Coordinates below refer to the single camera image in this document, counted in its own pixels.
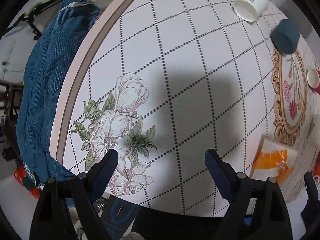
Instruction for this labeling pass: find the red object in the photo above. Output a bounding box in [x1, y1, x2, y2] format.
[14, 164, 42, 199]

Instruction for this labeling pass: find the black stand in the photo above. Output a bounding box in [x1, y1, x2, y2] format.
[15, 5, 44, 40]

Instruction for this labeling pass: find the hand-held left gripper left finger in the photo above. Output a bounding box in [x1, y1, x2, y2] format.
[29, 149, 119, 240]

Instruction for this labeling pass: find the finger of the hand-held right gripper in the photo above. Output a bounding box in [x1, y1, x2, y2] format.
[300, 171, 320, 230]

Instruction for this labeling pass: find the white paper cup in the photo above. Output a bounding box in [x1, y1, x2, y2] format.
[233, 0, 269, 22]

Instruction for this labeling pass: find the blue quilted blanket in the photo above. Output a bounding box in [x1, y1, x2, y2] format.
[15, 0, 104, 188]

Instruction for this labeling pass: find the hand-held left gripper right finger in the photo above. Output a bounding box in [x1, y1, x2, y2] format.
[204, 149, 293, 240]

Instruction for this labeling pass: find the rose printed table cloth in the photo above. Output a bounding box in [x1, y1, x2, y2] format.
[265, 42, 320, 204]

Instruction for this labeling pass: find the dark wooden furniture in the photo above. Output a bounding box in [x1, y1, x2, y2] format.
[0, 80, 24, 160]

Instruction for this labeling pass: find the orange and white packet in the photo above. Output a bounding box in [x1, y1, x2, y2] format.
[251, 137, 299, 187]

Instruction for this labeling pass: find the red cup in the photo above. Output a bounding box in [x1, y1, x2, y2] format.
[306, 69, 320, 93]

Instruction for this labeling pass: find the teal cup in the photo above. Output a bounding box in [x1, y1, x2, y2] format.
[271, 19, 300, 55]

